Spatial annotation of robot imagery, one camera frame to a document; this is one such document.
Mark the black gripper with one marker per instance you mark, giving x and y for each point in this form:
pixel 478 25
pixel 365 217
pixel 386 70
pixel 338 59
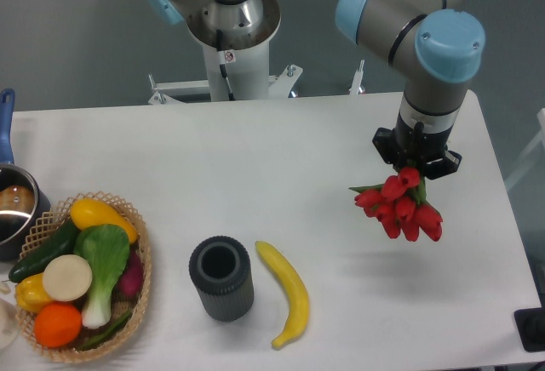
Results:
pixel 411 147

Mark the red tulip bouquet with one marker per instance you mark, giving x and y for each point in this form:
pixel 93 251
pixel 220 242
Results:
pixel 400 205

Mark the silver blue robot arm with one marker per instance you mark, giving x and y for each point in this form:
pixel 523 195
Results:
pixel 438 50

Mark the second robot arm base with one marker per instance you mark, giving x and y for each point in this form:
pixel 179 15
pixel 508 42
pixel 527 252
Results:
pixel 223 24

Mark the dark grey ribbed vase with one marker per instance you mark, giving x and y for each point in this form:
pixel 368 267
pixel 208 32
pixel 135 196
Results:
pixel 220 270

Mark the yellow banana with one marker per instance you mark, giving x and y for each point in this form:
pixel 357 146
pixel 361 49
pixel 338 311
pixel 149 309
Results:
pixel 295 290

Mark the black device at edge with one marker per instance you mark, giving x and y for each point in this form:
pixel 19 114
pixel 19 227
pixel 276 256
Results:
pixel 530 325

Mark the purple radish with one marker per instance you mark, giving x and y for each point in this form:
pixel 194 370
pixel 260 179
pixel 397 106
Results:
pixel 131 281

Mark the green bok choy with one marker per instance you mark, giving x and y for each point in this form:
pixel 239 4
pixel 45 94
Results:
pixel 106 250

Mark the yellow squash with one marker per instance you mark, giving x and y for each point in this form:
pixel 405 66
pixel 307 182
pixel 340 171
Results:
pixel 87 212

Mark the green chili pepper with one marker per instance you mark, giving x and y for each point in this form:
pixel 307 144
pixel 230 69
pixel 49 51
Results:
pixel 105 335

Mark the green cucumber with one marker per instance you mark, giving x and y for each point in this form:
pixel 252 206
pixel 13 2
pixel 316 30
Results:
pixel 59 243

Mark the woven wicker basket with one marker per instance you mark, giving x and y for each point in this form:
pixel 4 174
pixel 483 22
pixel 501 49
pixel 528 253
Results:
pixel 45 226

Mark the white round radish slice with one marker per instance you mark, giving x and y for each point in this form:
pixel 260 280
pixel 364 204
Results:
pixel 67 278

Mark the orange fruit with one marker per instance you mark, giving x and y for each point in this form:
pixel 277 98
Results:
pixel 57 324

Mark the yellow bell pepper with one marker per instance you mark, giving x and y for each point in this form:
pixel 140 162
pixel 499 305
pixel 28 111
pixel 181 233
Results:
pixel 30 294

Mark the white garlic piece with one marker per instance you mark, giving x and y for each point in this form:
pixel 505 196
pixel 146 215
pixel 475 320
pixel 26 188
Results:
pixel 4 288

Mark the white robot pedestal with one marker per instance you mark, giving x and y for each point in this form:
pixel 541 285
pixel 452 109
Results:
pixel 231 75

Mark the dark pot with blue handle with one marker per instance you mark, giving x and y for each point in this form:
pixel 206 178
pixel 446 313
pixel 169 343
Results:
pixel 22 200

